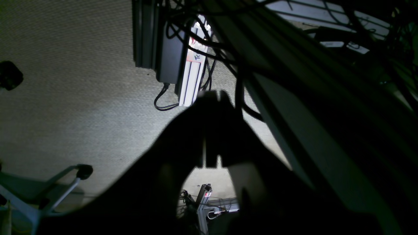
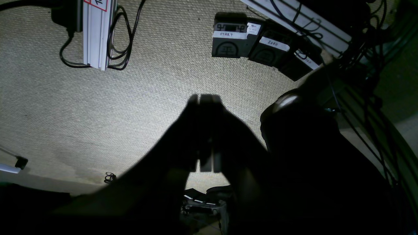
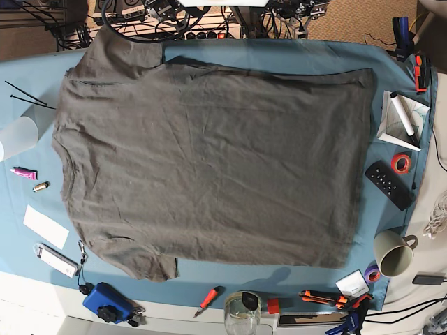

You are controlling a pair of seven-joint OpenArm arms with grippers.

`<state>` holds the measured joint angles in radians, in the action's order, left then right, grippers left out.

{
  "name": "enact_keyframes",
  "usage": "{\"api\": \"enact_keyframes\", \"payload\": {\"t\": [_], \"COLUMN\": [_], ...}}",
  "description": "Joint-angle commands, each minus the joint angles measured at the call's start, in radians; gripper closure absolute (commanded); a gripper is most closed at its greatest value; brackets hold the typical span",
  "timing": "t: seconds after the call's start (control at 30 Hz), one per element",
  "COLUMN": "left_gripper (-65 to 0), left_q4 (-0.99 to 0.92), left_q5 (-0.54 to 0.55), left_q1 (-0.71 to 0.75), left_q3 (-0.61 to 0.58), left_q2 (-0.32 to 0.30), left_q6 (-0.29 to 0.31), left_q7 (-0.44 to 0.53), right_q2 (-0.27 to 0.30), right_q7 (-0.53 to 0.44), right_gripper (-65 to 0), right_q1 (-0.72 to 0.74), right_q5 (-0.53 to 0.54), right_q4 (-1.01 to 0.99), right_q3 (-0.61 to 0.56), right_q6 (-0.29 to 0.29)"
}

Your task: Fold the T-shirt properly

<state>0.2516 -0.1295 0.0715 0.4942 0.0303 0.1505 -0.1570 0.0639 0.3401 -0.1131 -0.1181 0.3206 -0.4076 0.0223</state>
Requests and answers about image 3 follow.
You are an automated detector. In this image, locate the grey T-shirt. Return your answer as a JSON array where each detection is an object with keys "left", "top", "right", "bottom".
[{"left": 52, "top": 28, "right": 375, "bottom": 282}]

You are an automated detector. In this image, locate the black power strip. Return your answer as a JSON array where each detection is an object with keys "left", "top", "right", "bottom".
[{"left": 184, "top": 31, "right": 227, "bottom": 40}]

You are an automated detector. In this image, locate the clear glass jar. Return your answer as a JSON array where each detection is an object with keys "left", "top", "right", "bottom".
[{"left": 224, "top": 291, "right": 262, "bottom": 335}]

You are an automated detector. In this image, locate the small red block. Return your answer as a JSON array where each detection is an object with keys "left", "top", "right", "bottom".
[{"left": 267, "top": 298, "right": 281, "bottom": 314}]

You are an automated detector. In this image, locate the key bunch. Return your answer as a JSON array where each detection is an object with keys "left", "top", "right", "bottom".
[{"left": 126, "top": 307, "right": 145, "bottom": 328}]

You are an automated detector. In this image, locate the orange black utility knife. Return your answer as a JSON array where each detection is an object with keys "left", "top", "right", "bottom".
[{"left": 298, "top": 290, "right": 348, "bottom": 309}]

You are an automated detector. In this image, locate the white patterned paper booklet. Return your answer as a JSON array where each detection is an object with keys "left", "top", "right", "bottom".
[{"left": 376, "top": 91, "right": 430, "bottom": 151}]

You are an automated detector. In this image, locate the black remote control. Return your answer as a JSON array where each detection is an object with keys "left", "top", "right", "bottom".
[{"left": 365, "top": 161, "right": 413, "bottom": 211}]

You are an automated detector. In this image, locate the white small box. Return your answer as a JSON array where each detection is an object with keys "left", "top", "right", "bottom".
[{"left": 335, "top": 270, "right": 369, "bottom": 299}]

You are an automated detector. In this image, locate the red tape roll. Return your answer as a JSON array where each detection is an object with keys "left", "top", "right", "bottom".
[{"left": 391, "top": 153, "right": 411, "bottom": 174}]

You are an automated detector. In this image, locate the small brass battery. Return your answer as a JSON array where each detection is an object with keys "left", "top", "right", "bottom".
[{"left": 32, "top": 181, "right": 50, "bottom": 192}]

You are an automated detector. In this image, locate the blue box with knob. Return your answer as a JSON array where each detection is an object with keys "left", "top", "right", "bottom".
[{"left": 82, "top": 283, "right": 134, "bottom": 324}]

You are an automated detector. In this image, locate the white paper card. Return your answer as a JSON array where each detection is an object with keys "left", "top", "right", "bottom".
[{"left": 23, "top": 205, "right": 69, "bottom": 250}]

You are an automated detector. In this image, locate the purple tape roll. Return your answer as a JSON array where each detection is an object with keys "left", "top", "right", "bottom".
[{"left": 363, "top": 265, "right": 381, "bottom": 284}]

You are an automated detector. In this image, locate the white marker pen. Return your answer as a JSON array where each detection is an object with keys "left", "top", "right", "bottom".
[{"left": 390, "top": 91, "right": 419, "bottom": 147}]

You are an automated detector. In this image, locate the beige mug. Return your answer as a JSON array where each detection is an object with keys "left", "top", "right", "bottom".
[{"left": 373, "top": 230, "right": 418, "bottom": 278}]

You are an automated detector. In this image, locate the pink tube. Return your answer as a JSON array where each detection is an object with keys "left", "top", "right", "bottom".
[{"left": 10, "top": 167, "right": 38, "bottom": 180}]

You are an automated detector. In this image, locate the black zip tie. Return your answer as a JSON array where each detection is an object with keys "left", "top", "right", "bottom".
[{"left": 4, "top": 80, "right": 54, "bottom": 110}]

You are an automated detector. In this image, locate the white packaged stick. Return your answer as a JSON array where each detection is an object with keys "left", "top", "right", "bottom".
[{"left": 33, "top": 244, "right": 78, "bottom": 278}]

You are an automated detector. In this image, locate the blue black clamp bottom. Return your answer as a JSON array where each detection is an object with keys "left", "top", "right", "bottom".
[{"left": 325, "top": 294, "right": 373, "bottom": 335}]

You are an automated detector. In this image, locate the frosted plastic cup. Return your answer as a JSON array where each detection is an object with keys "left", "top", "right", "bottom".
[{"left": 1, "top": 116, "right": 38, "bottom": 161}]

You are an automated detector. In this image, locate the orange black clamp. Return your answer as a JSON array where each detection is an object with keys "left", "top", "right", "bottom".
[{"left": 414, "top": 54, "right": 431, "bottom": 93}]

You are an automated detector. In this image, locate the black power adapter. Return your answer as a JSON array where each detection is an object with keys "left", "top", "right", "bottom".
[{"left": 412, "top": 274, "right": 446, "bottom": 285}]

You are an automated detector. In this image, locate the red handled screwdriver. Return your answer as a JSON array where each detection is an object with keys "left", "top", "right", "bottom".
[{"left": 193, "top": 286, "right": 225, "bottom": 318}]

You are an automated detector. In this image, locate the black lanyard with clip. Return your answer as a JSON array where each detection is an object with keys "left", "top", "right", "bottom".
[{"left": 76, "top": 240, "right": 92, "bottom": 295}]

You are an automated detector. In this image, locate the white coiled cord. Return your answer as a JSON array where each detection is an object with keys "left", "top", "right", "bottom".
[{"left": 423, "top": 190, "right": 447, "bottom": 240}]

